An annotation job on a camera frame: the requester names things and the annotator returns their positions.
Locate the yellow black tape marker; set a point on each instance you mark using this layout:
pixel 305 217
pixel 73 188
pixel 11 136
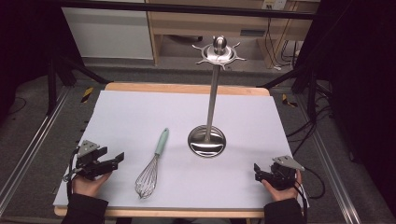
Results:
pixel 289 101
pixel 87 94

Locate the person's left hand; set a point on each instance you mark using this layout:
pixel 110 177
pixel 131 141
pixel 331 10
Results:
pixel 87 186

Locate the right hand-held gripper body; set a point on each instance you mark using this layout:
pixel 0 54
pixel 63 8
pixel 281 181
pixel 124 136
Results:
pixel 283 177

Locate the white power strip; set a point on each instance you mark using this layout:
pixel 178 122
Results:
pixel 274 4

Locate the person's right hand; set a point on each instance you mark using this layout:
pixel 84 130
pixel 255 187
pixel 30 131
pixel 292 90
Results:
pixel 285 195

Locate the wooden table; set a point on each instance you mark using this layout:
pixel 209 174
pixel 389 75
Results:
pixel 186 88

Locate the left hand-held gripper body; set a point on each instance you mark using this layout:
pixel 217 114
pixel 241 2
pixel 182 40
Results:
pixel 90 168

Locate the white cabinet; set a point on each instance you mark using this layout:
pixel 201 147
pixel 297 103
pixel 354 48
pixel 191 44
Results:
pixel 106 34

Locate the metal floor rail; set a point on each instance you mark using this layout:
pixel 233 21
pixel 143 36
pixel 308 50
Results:
pixel 334 174
pixel 34 140

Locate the white table mat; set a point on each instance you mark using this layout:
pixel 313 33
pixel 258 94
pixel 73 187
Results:
pixel 130 118

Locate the light wooden desk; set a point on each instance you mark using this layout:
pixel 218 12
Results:
pixel 193 26

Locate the black horizontal frame bar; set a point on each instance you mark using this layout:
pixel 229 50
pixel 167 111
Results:
pixel 186 8

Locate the black metal stand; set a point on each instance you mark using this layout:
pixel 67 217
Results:
pixel 51 84
pixel 311 90

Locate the steel utensil hanging stand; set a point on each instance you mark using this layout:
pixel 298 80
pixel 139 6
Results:
pixel 207 144

